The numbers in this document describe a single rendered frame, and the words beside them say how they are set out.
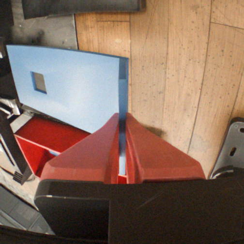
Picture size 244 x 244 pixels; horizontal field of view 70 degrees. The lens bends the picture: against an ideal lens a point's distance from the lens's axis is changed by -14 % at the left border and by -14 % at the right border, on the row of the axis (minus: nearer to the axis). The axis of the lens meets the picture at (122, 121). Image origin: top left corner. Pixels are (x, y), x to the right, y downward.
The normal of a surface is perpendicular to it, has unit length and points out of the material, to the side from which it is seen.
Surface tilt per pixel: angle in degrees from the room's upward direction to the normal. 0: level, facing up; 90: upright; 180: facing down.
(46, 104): 7
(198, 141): 0
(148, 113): 0
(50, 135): 90
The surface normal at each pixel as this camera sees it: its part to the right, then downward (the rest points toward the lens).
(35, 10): -0.40, 0.56
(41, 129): -0.04, -0.80
